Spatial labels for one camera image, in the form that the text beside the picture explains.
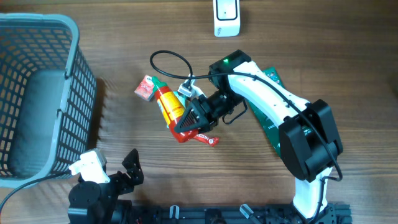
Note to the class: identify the white barcode scanner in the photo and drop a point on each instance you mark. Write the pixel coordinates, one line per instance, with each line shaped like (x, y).
(227, 19)

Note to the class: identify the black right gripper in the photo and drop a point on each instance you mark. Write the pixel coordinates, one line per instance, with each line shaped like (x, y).
(199, 109)

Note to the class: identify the mint toilet wipes pack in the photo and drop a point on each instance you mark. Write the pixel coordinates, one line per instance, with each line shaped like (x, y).
(183, 96)

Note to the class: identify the red sriracha sauce bottle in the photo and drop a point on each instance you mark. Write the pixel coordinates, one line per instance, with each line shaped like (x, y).
(161, 89)

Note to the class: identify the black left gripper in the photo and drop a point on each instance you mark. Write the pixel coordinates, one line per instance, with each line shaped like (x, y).
(134, 170)

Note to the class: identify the black mounting rail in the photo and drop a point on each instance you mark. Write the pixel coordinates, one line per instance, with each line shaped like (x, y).
(268, 214)

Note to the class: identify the small red tissue pack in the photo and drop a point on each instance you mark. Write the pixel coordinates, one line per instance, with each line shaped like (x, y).
(145, 88)

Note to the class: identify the green 3M gloves pack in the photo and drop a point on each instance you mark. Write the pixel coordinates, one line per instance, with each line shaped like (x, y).
(270, 129)

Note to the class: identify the grey plastic basket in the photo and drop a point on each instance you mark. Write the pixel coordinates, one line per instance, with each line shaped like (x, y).
(48, 94)

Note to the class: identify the red Nescafe sachet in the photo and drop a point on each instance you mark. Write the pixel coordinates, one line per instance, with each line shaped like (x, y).
(211, 141)

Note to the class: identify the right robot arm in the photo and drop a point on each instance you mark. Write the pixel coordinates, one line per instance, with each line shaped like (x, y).
(309, 141)

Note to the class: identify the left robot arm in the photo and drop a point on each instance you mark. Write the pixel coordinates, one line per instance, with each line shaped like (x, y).
(95, 198)

